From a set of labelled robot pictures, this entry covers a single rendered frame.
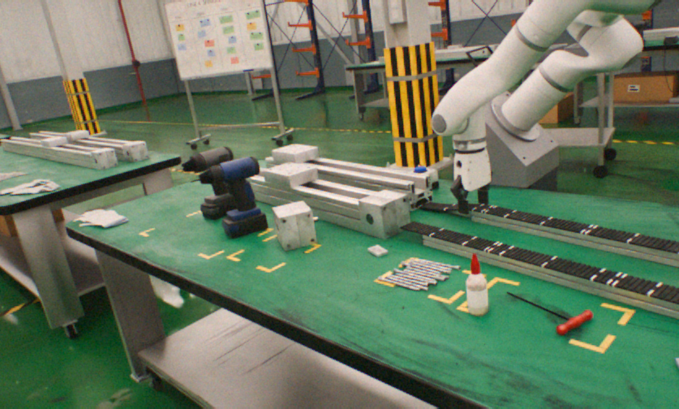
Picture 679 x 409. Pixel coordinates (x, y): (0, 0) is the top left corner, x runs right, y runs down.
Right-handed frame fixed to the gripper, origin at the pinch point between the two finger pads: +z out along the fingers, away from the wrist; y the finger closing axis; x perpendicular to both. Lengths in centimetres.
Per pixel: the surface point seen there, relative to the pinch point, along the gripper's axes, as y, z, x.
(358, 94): 402, 44, 522
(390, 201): -20.4, -5.4, 10.4
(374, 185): -5.0, -2.1, 34.1
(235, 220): -46, -1, 50
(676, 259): -1, 3, -50
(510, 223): -1.4, 2.6, -12.4
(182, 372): -62, 60, 87
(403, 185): -5.0, -3.9, 21.1
